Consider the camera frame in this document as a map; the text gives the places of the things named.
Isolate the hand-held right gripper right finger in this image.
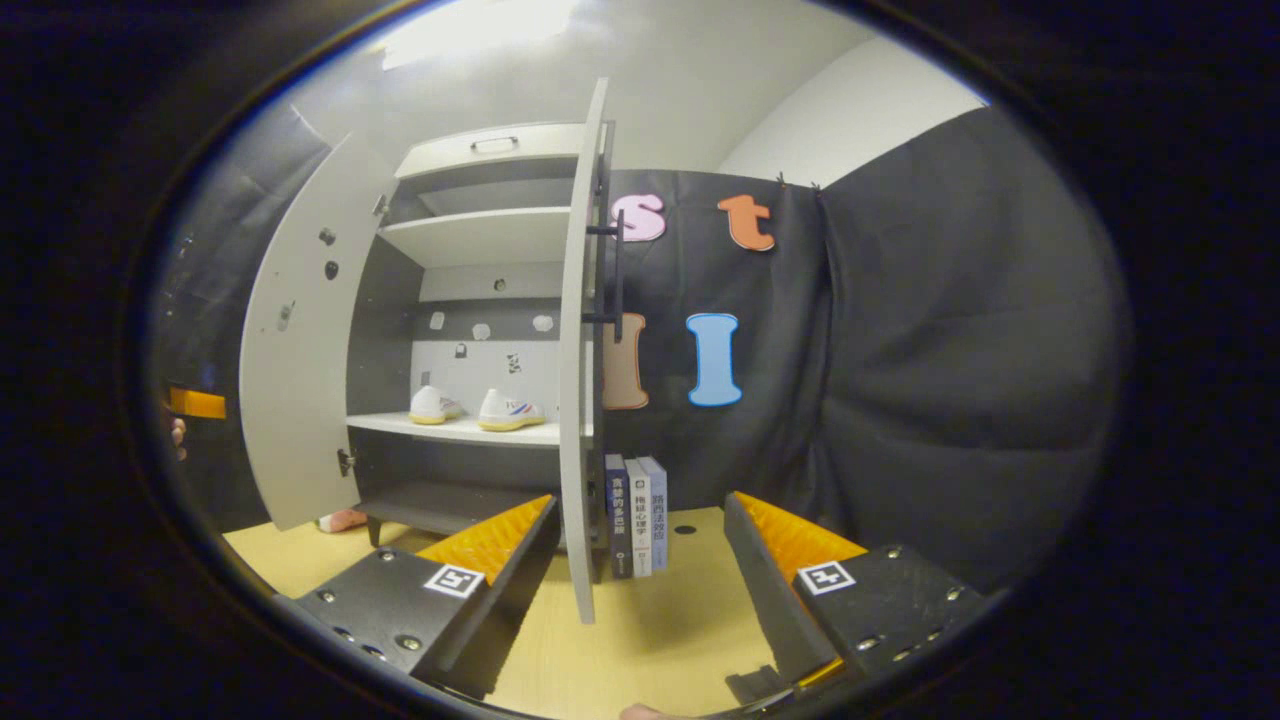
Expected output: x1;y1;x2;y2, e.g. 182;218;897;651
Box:
722;490;986;711

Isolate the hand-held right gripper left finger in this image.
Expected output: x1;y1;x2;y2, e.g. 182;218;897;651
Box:
283;492;561;701

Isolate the white shoe cabinet door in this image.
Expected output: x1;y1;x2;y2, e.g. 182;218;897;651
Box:
557;78;616;626
238;130;401;531

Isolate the white shoe cabinet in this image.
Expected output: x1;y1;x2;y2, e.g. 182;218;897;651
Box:
345;122;601;549

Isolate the white striped canvas shoe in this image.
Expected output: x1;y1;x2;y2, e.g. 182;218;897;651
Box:
409;385;467;426
477;388;548;433

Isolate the white cabinet drawer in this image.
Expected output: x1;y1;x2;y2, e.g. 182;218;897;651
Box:
395;122;586;181

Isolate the dark blue book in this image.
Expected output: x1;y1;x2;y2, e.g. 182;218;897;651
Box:
604;453;635;581

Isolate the light blue book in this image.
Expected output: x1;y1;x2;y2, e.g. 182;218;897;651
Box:
638;456;670;573

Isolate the white book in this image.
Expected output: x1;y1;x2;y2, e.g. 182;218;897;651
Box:
624;458;654;578

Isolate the black door handle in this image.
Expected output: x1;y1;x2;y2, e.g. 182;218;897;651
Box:
585;208;628;346

